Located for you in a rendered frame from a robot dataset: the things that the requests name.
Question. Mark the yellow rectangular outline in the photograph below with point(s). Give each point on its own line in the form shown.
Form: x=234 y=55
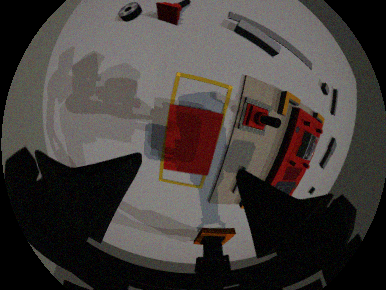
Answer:
x=175 y=87

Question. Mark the black toy tyre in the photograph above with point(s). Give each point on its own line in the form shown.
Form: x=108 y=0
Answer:
x=130 y=11

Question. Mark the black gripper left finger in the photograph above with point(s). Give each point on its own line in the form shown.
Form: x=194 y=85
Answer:
x=94 y=191

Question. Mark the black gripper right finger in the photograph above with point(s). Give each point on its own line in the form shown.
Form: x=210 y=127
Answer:
x=273 y=215

